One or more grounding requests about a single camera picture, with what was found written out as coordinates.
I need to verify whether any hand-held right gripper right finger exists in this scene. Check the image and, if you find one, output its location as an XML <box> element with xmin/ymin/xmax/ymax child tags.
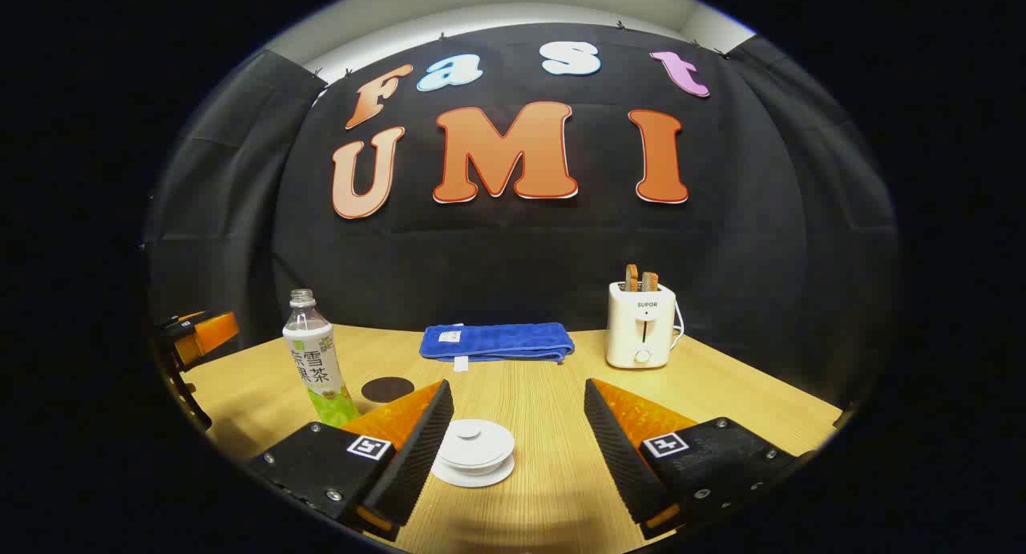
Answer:
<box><xmin>584</xmin><ymin>378</ymin><xmax>818</xmax><ymax>540</ymax></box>

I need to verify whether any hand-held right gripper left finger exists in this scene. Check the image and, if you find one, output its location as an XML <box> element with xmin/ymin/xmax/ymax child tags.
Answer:
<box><xmin>244</xmin><ymin>379</ymin><xmax>454</xmax><ymax>543</ymax></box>

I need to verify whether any white teacup lid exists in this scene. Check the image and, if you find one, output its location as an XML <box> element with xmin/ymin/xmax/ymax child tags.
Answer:
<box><xmin>438</xmin><ymin>419</ymin><xmax>515</xmax><ymax>468</ymax></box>

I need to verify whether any dark round coaster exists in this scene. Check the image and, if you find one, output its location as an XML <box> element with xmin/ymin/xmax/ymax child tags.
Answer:
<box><xmin>361</xmin><ymin>376</ymin><xmax>416</xmax><ymax>404</ymax></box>

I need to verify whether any clear water bottle green label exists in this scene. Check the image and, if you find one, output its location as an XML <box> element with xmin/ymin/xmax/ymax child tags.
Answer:
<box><xmin>282</xmin><ymin>289</ymin><xmax>360</xmax><ymax>428</ymax></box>

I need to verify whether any white saucer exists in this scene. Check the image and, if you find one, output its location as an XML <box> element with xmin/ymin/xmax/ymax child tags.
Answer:
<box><xmin>431</xmin><ymin>451</ymin><xmax>515</xmax><ymax>488</ymax></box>

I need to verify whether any white toaster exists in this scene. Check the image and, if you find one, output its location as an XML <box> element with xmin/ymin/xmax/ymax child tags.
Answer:
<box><xmin>606</xmin><ymin>281</ymin><xmax>678</xmax><ymax>370</ymax></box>

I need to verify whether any blue folded towel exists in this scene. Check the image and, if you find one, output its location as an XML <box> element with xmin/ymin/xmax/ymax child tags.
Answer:
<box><xmin>419</xmin><ymin>323</ymin><xmax>576</xmax><ymax>372</ymax></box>

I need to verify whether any black backdrop cloth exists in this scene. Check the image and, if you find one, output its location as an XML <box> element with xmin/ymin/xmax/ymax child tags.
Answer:
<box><xmin>144</xmin><ymin>22</ymin><xmax>899</xmax><ymax>410</ymax></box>

